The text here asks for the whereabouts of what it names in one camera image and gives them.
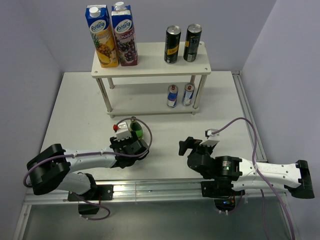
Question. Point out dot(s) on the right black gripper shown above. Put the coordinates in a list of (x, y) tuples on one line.
[(191, 143)]

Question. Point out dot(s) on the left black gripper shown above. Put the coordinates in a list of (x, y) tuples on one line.
[(133, 138)]

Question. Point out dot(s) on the green glass bottle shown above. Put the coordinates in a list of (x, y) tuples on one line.
[(136, 128)]

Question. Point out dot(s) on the silver energy can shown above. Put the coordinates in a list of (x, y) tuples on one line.
[(188, 94), (172, 96)]

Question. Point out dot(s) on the black can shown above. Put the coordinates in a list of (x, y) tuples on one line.
[(192, 42), (172, 43)]

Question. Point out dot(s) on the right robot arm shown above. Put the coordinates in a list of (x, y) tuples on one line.
[(226, 176)]

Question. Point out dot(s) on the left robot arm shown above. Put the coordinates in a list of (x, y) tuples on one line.
[(58, 169)]

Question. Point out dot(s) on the white two-tier shelf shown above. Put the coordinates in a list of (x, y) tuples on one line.
[(143, 89)]

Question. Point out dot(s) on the grape juice carton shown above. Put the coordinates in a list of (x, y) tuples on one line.
[(124, 34)]

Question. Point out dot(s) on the pineapple juice carton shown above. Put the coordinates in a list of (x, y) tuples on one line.
[(99, 24)]

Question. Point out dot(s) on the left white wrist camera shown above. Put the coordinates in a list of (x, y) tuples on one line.
[(122, 131)]

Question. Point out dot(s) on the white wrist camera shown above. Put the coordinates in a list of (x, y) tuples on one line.
[(122, 131), (212, 138)]

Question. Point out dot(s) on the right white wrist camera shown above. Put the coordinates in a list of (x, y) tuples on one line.
[(212, 138)]

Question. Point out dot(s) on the aluminium front rail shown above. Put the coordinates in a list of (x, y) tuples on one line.
[(131, 191)]

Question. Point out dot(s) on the aluminium rail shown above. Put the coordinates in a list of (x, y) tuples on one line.
[(131, 191), (260, 155)]

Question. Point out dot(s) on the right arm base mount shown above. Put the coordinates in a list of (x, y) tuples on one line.
[(226, 200)]

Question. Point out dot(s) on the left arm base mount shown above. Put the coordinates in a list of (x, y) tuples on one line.
[(88, 206)]

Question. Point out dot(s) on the aluminium right rail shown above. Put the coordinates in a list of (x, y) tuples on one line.
[(260, 155)]

